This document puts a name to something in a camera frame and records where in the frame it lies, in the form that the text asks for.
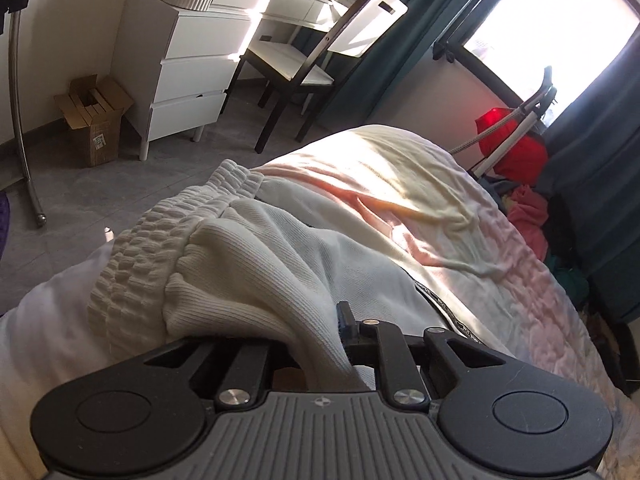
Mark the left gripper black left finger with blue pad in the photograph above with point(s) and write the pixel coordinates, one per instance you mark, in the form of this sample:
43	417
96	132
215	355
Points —
244	382

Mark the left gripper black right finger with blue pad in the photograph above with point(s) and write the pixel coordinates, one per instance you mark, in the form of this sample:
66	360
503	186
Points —
382	346

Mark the cream zip-up sweat garment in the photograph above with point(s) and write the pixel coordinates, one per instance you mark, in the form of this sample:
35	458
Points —
270	252

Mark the pink clothes pile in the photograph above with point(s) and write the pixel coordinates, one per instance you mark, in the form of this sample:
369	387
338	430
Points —
528	212

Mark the green clothes heap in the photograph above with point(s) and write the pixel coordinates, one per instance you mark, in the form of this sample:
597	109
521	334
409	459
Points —
571	280

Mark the metal clothes rack pole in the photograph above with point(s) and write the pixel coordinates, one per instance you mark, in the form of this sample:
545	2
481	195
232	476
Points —
16	117

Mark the pastel pink bed sheet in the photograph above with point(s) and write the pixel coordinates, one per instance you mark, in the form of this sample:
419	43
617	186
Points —
465	242

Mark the red cloth on steamer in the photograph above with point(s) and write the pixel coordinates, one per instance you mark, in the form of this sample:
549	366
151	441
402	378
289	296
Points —
525	161

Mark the left teal curtain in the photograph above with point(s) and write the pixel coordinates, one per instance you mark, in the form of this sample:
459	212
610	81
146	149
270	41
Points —
382	68

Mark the teal curtain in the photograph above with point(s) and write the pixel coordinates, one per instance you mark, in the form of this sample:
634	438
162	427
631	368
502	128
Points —
382	68
593	165

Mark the right teal curtain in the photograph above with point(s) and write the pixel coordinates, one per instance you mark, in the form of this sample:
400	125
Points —
593	165

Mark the white and black chair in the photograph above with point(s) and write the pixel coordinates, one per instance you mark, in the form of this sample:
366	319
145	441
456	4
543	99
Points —
323	71

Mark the garment steamer on pole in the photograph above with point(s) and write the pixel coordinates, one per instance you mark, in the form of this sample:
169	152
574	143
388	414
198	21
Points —
526	116

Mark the open cardboard box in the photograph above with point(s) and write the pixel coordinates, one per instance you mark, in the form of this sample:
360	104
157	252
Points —
93	109

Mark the white dresser with drawers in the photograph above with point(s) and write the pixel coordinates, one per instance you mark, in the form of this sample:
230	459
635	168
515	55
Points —
176	58

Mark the dark window frame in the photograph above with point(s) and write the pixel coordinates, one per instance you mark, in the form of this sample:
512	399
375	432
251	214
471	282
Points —
492	54

